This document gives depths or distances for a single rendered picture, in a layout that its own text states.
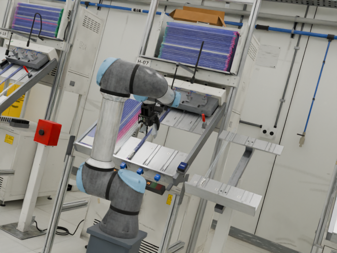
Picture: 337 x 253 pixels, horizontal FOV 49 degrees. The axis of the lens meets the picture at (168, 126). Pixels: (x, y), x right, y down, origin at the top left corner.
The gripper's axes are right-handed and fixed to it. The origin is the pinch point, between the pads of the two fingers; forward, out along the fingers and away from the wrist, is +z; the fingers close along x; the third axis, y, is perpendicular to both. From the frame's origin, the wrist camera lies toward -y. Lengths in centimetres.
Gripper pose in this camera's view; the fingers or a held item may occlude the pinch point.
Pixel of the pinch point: (150, 134)
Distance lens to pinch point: 200.5
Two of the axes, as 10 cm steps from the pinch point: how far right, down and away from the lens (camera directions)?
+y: -4.8, 3.8, -7.9
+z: -0.3, 8.9, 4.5
